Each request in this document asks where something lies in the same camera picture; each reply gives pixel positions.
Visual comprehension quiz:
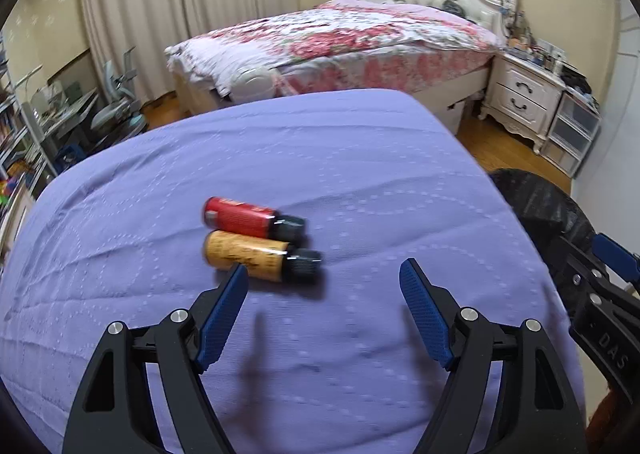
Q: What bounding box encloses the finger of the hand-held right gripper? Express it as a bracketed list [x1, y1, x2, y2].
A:
[561, 240, 614, 301]
[593, 232, 640, 285]

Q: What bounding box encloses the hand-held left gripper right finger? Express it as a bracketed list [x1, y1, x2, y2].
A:
[398, 258, 587, 454]

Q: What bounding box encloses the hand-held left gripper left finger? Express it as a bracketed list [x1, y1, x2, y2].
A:
[62, 264, 250, 454]

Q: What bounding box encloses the orange bottle with black cap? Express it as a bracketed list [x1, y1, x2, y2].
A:
[202, 230, 324, 285]

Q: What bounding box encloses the black trash bag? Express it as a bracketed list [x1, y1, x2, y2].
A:
[487, 169, 598, 319]

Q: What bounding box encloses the red bottle with black cap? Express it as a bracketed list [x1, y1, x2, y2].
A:
[201, 196, 307, 243]

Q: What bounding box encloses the plastic drawer unit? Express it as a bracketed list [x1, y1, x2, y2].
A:
[540, 91, 602, 178]

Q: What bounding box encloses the purple quilted bed cover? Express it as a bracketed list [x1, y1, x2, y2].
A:
[0, 90, 586, 454]

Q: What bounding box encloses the white nightstand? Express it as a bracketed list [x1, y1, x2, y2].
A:
[479, 54, 566, 155]

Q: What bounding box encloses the blue crate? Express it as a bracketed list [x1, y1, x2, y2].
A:
[54, 144, 84, 175]

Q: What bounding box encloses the cluster of small bottles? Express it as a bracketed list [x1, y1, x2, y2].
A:
[504, 8, 567, 70]

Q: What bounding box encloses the white cabinet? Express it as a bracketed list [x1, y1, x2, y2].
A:
[0, 174, 37, 261]

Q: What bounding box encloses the grey desk chair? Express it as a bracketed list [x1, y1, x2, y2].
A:
[89, 46, 149, 135]

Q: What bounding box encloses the pink floral bed sheet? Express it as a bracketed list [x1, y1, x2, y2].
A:
[279, 51, 494, 97]

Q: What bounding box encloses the grey study desk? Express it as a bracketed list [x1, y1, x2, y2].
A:
[22, 88, 101, 155]

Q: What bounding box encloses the desk monitor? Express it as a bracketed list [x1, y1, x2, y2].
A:
[46, 78, 84, 105]

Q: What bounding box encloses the bookshelf with books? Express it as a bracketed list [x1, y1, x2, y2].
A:
[0, 31, 32, 175]

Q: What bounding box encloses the floral pink quilt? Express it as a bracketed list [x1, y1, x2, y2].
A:
[167, 0, 503, 95]

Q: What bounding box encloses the beige curtain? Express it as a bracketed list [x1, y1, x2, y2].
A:
[77, 0, 302, 108]

